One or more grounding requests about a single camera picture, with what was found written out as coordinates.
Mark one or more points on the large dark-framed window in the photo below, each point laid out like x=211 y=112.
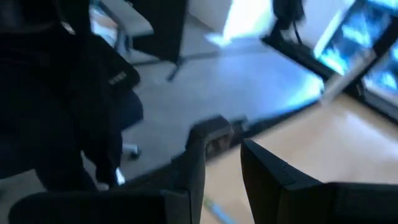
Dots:
x=357 y=31

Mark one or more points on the dark grey desk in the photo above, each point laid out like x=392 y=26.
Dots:
x=161 y=28

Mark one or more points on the black office chair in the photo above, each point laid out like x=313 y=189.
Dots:
x=46 y=93

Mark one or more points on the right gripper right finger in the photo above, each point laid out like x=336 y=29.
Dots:
x=280 y=199

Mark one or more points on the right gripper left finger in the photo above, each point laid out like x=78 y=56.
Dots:
x=174 y=202

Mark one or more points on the office chair caster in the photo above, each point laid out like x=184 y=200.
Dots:
x=132 y=152

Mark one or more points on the green mechanical pencil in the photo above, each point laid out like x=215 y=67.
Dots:
x=217 y=211

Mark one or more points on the small black table camera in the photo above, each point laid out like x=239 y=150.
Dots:
x=211 y=127

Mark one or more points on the black aluminium table frame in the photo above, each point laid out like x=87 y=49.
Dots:
x=273 y=122

